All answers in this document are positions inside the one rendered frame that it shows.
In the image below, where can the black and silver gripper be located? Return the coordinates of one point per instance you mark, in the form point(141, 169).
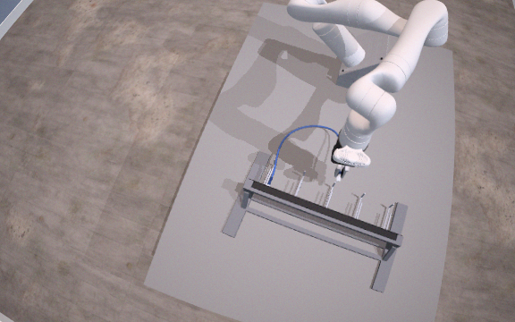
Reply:
point(349, 153)

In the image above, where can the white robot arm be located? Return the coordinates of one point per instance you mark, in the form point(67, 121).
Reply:
point(377, 106)

